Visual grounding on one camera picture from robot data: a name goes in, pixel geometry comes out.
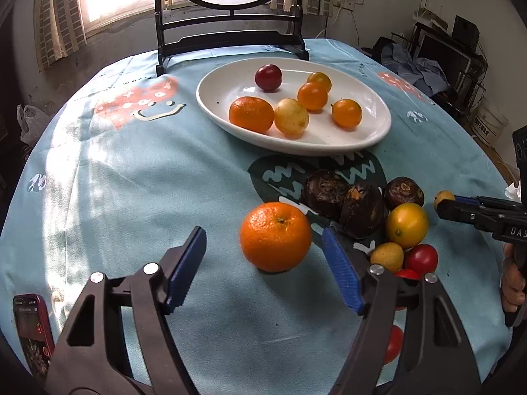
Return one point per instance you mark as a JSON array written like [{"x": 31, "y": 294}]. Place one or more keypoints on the small orange tomato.
[
  {"x": 321, "y": 79},
  {"x": 347, "y": 113}
]

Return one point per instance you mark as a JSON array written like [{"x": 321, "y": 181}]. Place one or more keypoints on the large orange persimmon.
[{"x": 313, "y": 96}]

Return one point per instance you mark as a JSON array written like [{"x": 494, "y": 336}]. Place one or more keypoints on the white plastic bucket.
[{"x": 488, "y": 123}]

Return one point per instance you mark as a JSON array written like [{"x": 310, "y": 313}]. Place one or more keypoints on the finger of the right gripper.
[
  {"x": 465, "y": 200},
  {"x": 470, "y": 214}
]

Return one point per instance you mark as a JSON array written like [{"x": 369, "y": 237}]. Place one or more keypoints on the dark wrinkled passion fruit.
[
  {"x": 324, "y": 192},
  {"x": 362, "y": 210},
  {"x": 402, "y": 190}
]

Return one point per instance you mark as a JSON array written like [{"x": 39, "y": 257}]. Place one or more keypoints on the round painted table screen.
[{"x": 229, "y": 11}]

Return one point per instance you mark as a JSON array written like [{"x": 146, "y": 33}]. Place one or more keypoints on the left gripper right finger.
[{"x": 436, "y": 356}]

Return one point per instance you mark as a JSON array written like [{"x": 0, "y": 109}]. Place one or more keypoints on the large yellow spotted fruit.
[{"x": 290, "y": 117}]

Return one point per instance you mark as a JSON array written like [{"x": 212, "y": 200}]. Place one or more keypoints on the white plastic bag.
[{"x": 33, "y": 122}]

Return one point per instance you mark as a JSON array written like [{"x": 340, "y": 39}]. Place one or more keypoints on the small yellow fruit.
[
  {"x": 441, "y": 196},
  {"x": 389, "y": 255}
]

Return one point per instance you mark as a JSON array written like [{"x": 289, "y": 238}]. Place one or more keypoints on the light blue printed tablecloth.
[{"x": 115, "y": 181}]

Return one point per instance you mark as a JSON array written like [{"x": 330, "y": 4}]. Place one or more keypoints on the left checkered curtain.
[{"x": 58, "y": 30}]

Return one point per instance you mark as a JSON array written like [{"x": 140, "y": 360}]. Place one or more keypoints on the red cherry tomato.
[
  {"x": 396, "y": 339},
  {"x": 407, "y": 274},
  {"x": 422, "y": 259}
]

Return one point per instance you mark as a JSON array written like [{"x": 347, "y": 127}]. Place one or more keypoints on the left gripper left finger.
[{"x": 91, "y": 355}]

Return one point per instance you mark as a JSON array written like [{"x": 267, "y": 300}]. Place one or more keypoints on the red smartphone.
[{"x": 34, "y": 331}]

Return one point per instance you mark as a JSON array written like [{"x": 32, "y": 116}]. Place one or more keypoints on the black metal rack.
[{"x": 458, "y": 53}]

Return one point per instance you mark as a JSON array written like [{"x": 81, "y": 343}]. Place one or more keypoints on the yellow round fruit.
[{"x": 407, "y": 225}]

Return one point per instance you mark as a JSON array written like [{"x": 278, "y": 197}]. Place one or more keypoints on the mandarin orange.
[
  {"x": 251, "y": 113},
  {"x": 275, "y": 237}
]

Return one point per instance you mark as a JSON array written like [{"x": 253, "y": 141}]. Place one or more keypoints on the pile of blue clothes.
[{"x": 422, "y": 73}]

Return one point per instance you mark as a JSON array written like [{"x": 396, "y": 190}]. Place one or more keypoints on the person's right hand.
[{"x": 512, "y": 283}]

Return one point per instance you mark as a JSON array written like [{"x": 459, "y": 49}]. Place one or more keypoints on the crumpled white tissue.
[{"x": 513, "y": 192}]

